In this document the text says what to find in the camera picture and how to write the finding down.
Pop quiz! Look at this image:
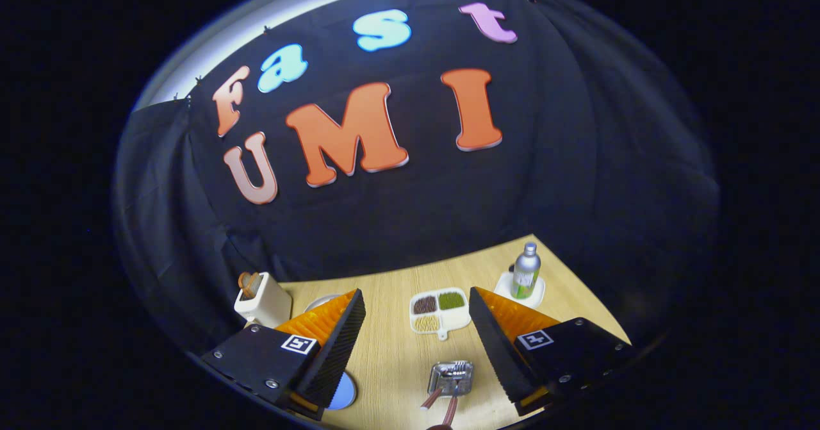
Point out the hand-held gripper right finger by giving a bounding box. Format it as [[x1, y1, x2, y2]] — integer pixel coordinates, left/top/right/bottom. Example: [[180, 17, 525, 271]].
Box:
[[469, 286, 638, 418]]

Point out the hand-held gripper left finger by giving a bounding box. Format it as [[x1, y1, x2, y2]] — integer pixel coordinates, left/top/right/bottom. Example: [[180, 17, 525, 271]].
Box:
[[202, 288, 367, 421]]

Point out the blue plate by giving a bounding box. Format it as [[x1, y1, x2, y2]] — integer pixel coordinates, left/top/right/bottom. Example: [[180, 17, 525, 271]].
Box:
[[324, 371, 357, 411]]

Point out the white divided dish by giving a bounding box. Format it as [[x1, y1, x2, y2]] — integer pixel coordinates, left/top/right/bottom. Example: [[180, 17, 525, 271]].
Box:
[[409, 287, 472, 342]]

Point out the white oval plate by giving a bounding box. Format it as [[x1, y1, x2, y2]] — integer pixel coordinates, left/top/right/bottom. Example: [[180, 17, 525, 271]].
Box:
[[304, 294, 343, 313]]

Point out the white square coaster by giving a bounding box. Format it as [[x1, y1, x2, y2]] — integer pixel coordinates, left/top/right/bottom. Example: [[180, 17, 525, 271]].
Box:
[[494, 271, 546, 310]]

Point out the green label metal bottle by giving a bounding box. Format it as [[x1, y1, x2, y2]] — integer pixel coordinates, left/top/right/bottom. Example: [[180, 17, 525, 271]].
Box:
[[511, 242, 541, 300]]

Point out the white toaster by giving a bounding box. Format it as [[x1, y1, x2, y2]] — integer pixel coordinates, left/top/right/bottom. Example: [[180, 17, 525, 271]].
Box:
[[234, 272, 293, 329]]

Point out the metal wire basket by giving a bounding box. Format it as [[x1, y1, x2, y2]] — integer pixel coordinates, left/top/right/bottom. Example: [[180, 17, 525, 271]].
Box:
[[427, 361, 475, 397]]

